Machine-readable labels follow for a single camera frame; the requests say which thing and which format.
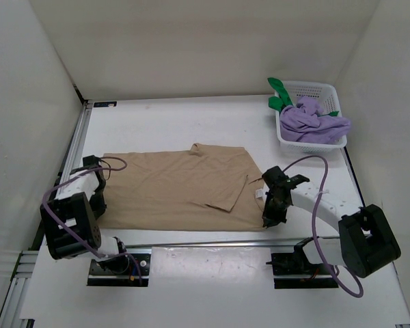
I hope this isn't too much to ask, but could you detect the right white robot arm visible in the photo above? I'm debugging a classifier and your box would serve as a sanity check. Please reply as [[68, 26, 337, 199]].
[[262, 166, 401, 278]]

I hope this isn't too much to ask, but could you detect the aluminium frame rail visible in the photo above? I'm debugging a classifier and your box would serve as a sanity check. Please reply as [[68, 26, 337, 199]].
[[0, 100, 94, 327]]

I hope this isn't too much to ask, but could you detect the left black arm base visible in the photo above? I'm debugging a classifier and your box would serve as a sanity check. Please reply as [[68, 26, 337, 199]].
[[87, 248, 152, 288]]

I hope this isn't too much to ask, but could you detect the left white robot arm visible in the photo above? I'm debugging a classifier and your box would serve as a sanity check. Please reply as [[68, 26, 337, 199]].
[[40, 155, 128, 262]]

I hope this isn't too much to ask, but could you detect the white plastic basket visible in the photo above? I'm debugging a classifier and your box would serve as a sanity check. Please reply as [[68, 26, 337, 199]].
[[275, 81, 347, 153]]

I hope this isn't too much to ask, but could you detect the beige t shirt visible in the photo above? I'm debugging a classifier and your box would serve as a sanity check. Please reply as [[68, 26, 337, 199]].
[[98, 143, 264, 232]]

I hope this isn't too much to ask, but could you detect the blue label sticker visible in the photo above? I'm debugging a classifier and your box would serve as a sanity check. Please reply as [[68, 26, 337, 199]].
[[93, 101, 118, 108]]

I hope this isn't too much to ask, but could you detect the purple t shirt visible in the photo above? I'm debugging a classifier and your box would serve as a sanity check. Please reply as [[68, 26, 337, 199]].
[[279, 96, 351, 144]]

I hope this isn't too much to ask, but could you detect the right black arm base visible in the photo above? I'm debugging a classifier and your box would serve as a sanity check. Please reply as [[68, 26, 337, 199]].
[[266, 253, 338, 290]]

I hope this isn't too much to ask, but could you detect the green t shirt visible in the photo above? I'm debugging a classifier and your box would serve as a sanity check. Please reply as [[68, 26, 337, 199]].
[[267, 77, 293, 113]]

